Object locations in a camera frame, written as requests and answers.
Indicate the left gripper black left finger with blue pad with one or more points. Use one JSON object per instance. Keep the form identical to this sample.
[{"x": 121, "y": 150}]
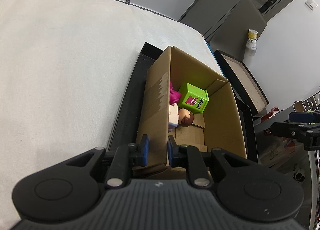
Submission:
[{"x": 131, "y": 154}]

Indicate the white lavender triangular toy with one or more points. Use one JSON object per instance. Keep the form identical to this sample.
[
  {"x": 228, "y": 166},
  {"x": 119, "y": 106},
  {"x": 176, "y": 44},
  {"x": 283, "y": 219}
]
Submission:
[{"x": 173, "y": 117}]

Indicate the magenta monster toy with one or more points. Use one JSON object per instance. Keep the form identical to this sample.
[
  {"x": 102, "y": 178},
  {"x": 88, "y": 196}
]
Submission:
[{"x": 175, "y": 96}]

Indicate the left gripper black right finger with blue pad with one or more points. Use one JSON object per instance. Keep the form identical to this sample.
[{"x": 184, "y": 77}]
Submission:
[{"x": 186, "y": 155}]

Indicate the brown cardboard box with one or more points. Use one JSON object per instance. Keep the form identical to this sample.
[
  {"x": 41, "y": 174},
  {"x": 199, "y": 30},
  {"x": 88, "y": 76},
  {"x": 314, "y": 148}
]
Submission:
[{"x": 221, "y": 117}]

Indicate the black tray under box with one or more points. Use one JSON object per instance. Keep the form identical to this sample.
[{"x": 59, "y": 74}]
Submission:
[{"x": 128, "y": 119}]

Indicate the grey leaning board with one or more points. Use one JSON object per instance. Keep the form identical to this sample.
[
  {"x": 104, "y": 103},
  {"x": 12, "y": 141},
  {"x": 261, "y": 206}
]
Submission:
[{"x": 232, "y": 34}]

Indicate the white wall switch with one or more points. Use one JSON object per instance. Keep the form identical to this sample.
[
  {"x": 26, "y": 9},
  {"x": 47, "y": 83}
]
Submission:
[{"x": 311, "y": 4}]

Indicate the black door handle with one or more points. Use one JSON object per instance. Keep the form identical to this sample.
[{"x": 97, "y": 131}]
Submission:
[{"x": 266, "y": 5}]

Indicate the green cube toy box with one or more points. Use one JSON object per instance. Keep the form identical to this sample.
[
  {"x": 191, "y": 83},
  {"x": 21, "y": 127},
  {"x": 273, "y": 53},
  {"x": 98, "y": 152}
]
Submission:
[{"x": 193, "y": 98}]

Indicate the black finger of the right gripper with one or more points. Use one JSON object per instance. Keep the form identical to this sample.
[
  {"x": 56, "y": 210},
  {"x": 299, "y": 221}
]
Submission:
[{"x": 303, "y": 127}]

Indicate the black tray brown inside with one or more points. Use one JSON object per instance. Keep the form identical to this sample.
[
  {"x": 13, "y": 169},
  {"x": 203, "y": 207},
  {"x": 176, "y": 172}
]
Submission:
[{"x": 242, "y": 81}]

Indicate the yellow lidded white bottle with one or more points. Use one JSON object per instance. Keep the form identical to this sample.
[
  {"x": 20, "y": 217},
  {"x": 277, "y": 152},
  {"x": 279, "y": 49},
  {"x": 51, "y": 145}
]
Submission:
[{"x": 252, "y": 39}]

